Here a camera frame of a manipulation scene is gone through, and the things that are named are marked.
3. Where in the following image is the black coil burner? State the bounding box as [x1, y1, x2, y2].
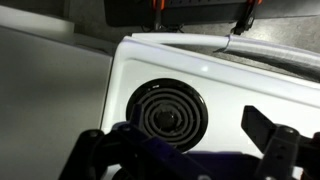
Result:
[125, 78, 209, 154]

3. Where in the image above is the orange black clamp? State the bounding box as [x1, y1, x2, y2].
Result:
[151, 0, 167, 31]
[230, 0, 264, 36]

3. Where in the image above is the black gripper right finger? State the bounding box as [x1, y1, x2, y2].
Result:
[240, 105, 320, 180]

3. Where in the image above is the black robot stand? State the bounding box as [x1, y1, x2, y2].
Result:
[103, 0, 264, 28]

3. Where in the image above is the white electric stove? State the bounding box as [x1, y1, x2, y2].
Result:
[99, 32, 320, 180]

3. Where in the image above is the white oven door handle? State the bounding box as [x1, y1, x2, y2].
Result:
[131, 32, 232, 48]

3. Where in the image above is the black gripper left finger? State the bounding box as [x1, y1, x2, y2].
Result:
[58, 103, 214, 180]

